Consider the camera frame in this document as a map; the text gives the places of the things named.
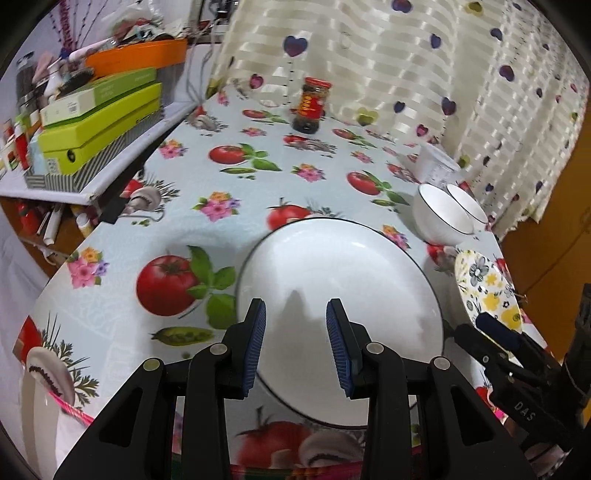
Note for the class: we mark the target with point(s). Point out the white side shelf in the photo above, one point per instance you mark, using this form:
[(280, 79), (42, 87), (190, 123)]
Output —
[(180, 110)]

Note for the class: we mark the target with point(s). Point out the black-white striped box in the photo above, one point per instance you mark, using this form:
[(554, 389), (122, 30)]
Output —
[(60, 182)]

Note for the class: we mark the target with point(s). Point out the row of small bottles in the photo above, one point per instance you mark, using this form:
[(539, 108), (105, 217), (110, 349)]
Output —
[(18, 143)]

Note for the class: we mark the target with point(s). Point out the white ribbed bowl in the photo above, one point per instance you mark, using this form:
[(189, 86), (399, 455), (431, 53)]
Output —
[(434, 221), (476, 214)]

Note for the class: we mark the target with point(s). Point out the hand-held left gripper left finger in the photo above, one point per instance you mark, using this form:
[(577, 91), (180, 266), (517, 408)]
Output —
[(256, 346)]

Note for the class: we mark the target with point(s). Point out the wooden cabinet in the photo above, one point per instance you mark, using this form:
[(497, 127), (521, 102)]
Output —
[(545, 258)]

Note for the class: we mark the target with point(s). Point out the white black-rimmed plate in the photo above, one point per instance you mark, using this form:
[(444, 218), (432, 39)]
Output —
[(323, 267)]

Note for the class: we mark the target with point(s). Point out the pink decorative branches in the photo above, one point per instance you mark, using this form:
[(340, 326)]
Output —
[(69, 27)]

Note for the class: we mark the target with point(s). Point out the yellow floral deep plate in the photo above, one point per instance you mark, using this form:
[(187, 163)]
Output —
[(485, 286)]

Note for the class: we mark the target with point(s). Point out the dark green and white box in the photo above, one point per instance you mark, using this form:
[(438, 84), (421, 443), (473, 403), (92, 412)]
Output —
[(115, 83)]

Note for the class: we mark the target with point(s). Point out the white marker pen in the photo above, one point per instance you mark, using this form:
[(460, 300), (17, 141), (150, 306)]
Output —
[(53, 224)]

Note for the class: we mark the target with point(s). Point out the vegetable-print tablecloth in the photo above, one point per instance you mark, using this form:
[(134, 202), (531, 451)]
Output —
[(194, 184)]

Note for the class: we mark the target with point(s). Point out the lime green box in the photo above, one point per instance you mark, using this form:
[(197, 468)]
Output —
[(87, 152), (106, 122)]

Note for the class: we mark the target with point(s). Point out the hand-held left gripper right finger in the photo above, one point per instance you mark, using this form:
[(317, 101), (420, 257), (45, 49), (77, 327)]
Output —
[(337, 346)]

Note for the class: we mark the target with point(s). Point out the orange box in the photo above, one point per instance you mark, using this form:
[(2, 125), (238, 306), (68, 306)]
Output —
[(138, 57)]

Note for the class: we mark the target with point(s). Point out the pink plaid cloth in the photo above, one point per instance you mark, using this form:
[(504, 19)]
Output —
[(295, 474)]

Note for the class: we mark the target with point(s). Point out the red-label sauce jar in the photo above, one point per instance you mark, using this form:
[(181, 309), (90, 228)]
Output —
[(311, 106)]

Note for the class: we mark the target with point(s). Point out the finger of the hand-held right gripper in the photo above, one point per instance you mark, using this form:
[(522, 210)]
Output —
[(501, 331), (475, 344)]

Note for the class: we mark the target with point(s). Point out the white plastic tub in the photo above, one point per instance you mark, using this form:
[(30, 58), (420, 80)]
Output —
[(434, 164)]

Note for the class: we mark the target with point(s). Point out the cream heart-print curtain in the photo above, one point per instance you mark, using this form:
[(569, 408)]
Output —
[(392, 69)]

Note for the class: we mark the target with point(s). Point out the pile of packets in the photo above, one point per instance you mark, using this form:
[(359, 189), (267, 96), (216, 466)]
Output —
[(138, 27)]

